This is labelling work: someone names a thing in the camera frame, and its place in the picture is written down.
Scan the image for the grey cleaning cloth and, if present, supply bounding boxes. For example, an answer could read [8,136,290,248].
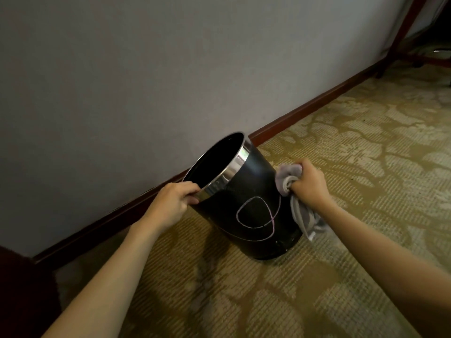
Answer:
[274,163,326,242]

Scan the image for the person's right hand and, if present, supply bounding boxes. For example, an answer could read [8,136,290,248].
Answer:
[288,159,331,210]

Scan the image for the person's left hand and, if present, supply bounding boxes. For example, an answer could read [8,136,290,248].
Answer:
[143,181,201,235]

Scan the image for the dark red furniture piece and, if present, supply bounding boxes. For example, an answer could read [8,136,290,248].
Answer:
[0,245,62,338]

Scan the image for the person's left forearm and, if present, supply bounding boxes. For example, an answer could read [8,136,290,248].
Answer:
[42,219,163,338]

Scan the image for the dark red wooden baseboard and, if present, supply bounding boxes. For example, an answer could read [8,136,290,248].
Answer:
[32,56,388,268]

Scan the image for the person's right forearm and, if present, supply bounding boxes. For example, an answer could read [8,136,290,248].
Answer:
[319,199,451,338]

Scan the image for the black waste bin chrome rim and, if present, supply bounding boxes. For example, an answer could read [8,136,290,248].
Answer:
[182,132,303,261]

